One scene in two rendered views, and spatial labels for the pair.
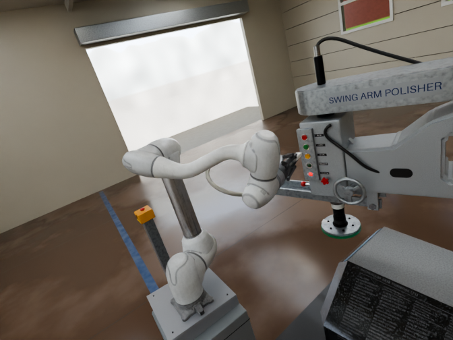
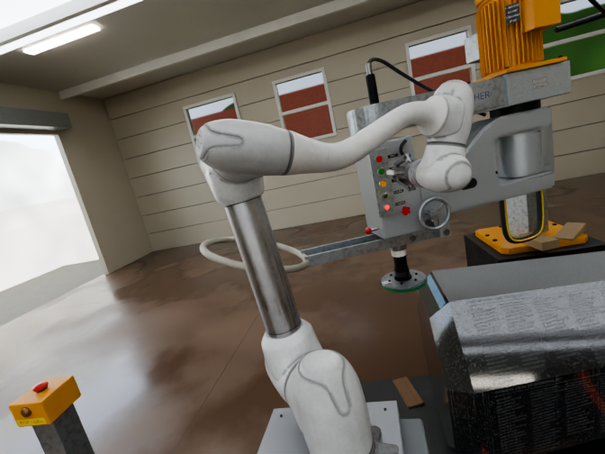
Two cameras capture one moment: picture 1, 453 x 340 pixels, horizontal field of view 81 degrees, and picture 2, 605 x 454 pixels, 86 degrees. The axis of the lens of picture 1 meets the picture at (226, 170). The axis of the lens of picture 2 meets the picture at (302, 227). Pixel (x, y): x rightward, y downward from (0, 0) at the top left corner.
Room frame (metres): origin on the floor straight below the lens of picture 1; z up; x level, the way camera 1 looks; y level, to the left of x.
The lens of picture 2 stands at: (0.65, 0.84, 1.60)
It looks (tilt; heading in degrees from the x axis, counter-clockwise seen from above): 12 degrees down; 311
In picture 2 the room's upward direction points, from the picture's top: 13 degrees counter-clockwise
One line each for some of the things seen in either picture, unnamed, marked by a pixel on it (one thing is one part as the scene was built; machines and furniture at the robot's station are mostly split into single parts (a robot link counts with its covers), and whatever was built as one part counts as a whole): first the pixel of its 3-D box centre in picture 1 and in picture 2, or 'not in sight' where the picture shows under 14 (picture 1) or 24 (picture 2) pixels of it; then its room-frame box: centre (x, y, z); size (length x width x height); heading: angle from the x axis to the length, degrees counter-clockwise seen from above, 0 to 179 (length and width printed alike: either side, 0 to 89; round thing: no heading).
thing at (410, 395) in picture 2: not in sight; (407, 391); (1.49, -0.78, 0.02); 0.25 x 0.10 x 0.01; 135
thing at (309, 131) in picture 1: (309, 154); (382, 183); (1.26, -0.43, 1.41); 0.08 x 0.03 x 0.28; 46
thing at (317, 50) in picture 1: (319, 65); (371, 85); (1.29, -0.56, 1.82); 0.04 x 0.04 x 0.17
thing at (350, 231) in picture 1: (340, 224); (402, 279); (1.29, -0.56, 0.91); 0.22 x 0.22 x 0.04
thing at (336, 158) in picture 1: (346, 155); (404, 186); (1.24, -0.62, 1.36); 0.36 x 0.22 x 0.45; 46
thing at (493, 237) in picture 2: not in sight; (525, 234); (0.89, -1.68, 0.76); 0.49 x 0.49 x 0.05; 30
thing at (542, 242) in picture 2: not in sight; (537, 240); (0.81, -1.44, 0.81); 0.20 x 0.10 x 0.05; 128
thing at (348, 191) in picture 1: (350, 187); (429, 213); (1.12, -0.56, 1.24); 0.15 x 0.10 x 0.15; 46
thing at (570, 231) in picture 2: not in sight; (569, 231); (0.66, -1.62, 0.80); 0.20 x 0.10 x 0.05; 70
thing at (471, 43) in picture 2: not in sight; (483, 46); (1.03, -1.61, 2.00); 0.20 x 0.18 x 0.15; 120
